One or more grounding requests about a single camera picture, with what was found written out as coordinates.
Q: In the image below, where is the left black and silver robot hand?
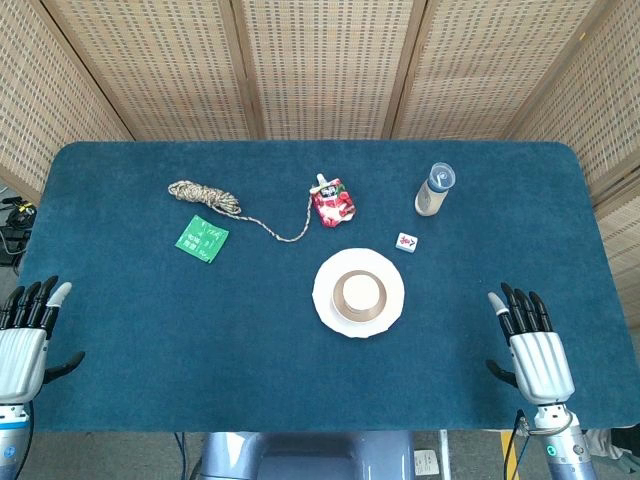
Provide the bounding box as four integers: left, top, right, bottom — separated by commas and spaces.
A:
0, 274, 86, 405

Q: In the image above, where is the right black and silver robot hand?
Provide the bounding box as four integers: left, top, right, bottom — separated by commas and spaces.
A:
485, 282, 576, 406

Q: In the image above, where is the small white paper cup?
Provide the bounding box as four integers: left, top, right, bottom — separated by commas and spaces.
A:
340, 272, 381, 312

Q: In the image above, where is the yellow floor tape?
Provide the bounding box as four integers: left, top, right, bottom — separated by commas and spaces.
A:
499, 429, 521, 480

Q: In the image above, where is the white and black cloth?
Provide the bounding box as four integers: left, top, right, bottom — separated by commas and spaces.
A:
582, 426, 640, 462

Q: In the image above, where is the white table leg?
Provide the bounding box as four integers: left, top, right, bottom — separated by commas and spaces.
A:
436, 429, 454, 480

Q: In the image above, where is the white paper label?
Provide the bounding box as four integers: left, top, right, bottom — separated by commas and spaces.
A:
413, 448, 442, 479

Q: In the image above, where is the blue felt table cover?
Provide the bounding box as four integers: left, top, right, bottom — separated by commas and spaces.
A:
18, 139, 632, 434

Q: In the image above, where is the small bottle blue cap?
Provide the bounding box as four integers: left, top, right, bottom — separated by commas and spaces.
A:
413, 161, 457, 218

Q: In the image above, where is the beige bowl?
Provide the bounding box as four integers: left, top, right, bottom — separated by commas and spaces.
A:
331, 269, 389, 324

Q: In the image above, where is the green tea sachet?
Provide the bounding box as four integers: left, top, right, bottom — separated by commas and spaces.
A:
174, 214, 231, 264

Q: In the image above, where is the white plate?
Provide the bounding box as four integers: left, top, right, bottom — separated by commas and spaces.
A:
312, 248, 406, 340

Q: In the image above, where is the blue-grey robot torso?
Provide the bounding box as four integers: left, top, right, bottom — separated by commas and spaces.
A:
192, 430, 416, 480

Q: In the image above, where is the woven bamboo screen panel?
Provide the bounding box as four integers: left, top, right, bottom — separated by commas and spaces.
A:
232, 0, 426, 141
0, 0, 135, 204
509, 0, 640, 321
42, 0, 259, 142
389, 0, 601, 141

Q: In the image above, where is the red spouted drink pouch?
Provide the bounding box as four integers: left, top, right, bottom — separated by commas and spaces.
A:
309, 173, 357, 229

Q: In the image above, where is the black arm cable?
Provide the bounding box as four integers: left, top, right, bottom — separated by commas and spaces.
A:
501, 408, 527, 480

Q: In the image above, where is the black equipment with cables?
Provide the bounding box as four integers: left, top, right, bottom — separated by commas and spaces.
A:
0, 196, 39, 269

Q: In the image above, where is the blue floor cable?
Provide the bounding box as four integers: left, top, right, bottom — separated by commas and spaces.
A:
173, 431, 201, 480

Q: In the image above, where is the beige braided rope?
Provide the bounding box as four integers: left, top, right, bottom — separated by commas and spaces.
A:
167, 179, 314, 244

